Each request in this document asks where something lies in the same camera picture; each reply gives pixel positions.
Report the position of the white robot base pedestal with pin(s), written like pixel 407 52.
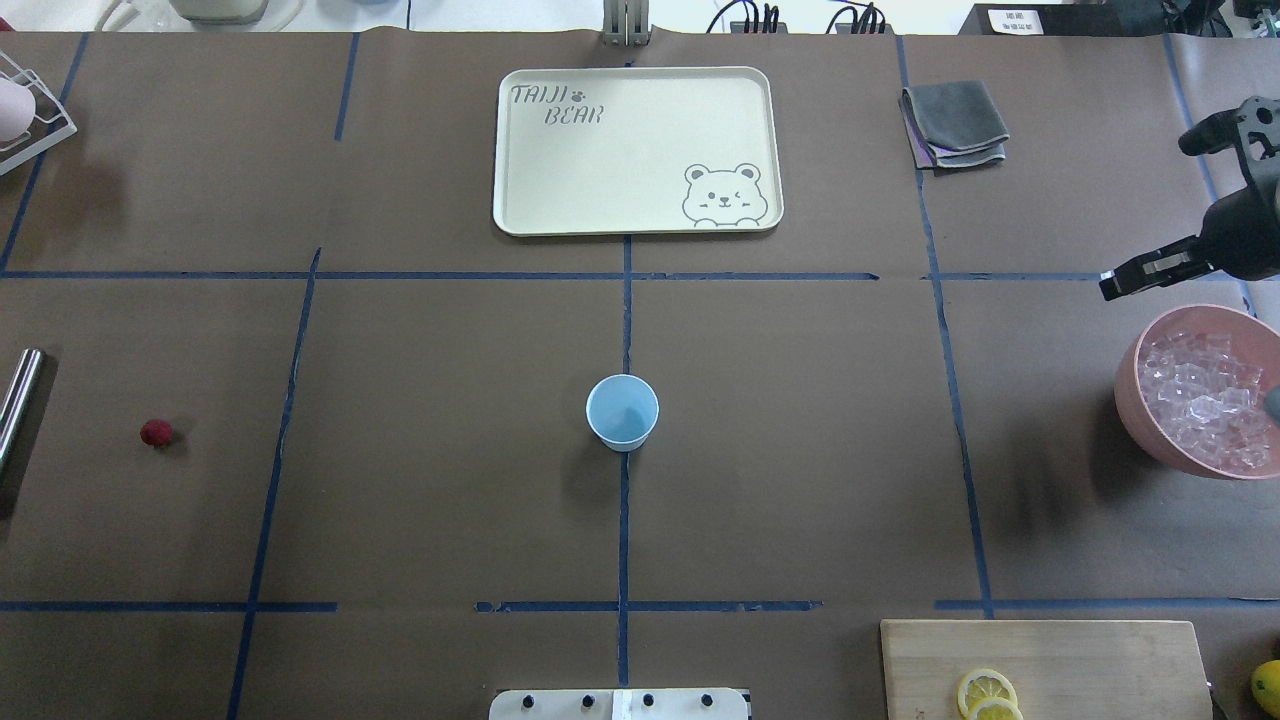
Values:
pixel 622 703

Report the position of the whole yellow lemon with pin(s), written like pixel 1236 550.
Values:
pixel 1265 687

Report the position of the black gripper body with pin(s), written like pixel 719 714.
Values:
pixel 1246 238

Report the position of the light blue plastic cup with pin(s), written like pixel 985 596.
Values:
pixel 622 410

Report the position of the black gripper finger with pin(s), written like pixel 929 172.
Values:
pixel 1177 262
pixel 1215 133

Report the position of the pink cup on rack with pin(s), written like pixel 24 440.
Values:
pixel 17 109

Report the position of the lemon slices row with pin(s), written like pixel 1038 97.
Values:
pixel 985 693

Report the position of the white wire cup rack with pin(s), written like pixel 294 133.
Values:
pixel 51 126

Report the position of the folded grey cloth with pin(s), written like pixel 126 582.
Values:
pixel 953 125

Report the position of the aluminium frame post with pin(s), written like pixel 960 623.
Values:
pixel 626 23

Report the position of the steel muddler black tip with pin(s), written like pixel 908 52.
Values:
pixel 17 396

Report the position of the red strawberry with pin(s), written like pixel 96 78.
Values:
pixel 157 433

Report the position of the pink bowl of ice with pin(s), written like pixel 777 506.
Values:
pixel 1197 390

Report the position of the wooden cutting board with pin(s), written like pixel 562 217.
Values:
pixel 1059 669

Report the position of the cream bear serving tray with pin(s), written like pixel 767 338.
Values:
pixel 636 150

